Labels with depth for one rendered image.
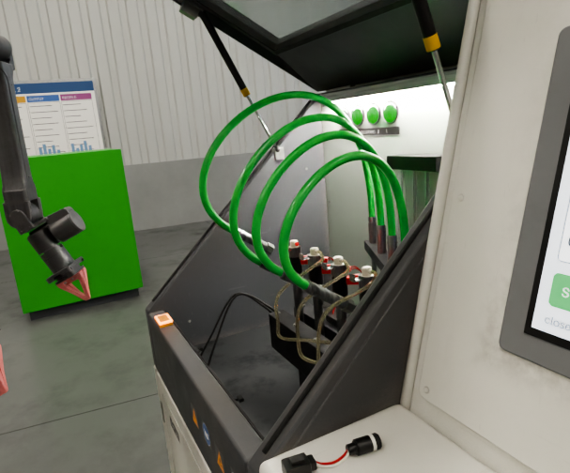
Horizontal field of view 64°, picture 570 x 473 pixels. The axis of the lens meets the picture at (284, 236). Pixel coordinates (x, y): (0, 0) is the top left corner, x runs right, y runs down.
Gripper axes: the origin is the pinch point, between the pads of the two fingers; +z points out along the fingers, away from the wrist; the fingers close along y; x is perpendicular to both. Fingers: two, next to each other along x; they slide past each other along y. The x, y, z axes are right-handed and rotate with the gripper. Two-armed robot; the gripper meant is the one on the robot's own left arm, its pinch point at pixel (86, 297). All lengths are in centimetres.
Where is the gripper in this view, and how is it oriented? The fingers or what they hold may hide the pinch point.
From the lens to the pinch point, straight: 127.5
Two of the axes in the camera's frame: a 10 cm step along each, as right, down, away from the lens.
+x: -8.6, 5.1, 0.2
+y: -1.0, -2.1, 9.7
